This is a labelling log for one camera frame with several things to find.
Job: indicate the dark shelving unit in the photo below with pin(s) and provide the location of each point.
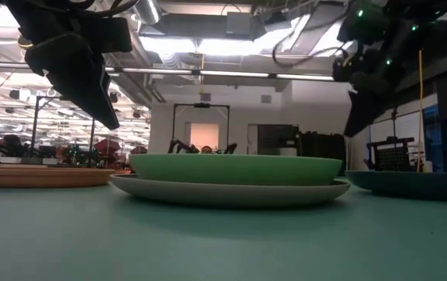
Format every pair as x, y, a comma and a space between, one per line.
277, 138

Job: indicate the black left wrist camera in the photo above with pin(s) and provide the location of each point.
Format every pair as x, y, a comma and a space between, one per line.
110, 35

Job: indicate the silver air duct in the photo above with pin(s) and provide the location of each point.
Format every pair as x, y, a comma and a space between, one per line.
147, 9

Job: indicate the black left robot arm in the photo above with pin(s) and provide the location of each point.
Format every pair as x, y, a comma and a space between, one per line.
43, 15

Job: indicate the black perforated rack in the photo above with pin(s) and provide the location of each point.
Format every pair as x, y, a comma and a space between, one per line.
392, 157

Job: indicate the green plastic plate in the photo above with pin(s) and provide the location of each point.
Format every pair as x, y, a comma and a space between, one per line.
235, 169

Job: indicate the pink translucent plastic plate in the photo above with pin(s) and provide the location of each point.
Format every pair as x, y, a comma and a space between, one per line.
414, 186

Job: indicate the person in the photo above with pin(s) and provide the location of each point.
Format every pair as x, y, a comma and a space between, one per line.
206, 150

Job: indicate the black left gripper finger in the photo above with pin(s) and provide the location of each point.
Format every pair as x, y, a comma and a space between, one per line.
111, 105
79, 93

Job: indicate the orange plastic plate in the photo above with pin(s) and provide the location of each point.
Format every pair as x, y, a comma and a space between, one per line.
40, 176

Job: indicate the long ceiling light strip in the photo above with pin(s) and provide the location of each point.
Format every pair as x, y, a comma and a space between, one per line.
157, 71
234, 73
305, 77

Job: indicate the grey ceiling box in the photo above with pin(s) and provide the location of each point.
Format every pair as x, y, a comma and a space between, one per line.
238, 24

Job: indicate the black background robot arm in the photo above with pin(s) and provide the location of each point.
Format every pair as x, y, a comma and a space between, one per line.
230, 148
180, 146

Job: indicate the black cabinet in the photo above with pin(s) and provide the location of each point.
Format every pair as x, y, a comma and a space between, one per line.
320, 146

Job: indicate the black gantry frame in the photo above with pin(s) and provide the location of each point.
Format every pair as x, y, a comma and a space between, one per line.
201, 105

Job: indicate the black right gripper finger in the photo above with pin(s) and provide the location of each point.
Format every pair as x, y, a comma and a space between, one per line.
374, 105
353, 117

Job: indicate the grey plastic plate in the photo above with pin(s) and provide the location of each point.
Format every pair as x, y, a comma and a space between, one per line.
227, 194

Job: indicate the green table mat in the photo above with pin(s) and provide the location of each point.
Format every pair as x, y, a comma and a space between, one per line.
207, 242

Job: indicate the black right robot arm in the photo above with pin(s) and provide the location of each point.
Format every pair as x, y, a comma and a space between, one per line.
422, 23

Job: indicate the black pole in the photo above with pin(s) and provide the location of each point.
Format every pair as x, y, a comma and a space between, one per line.
91, 142
34, 125

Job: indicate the red machine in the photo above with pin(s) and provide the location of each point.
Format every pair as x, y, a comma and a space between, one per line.
107, 146

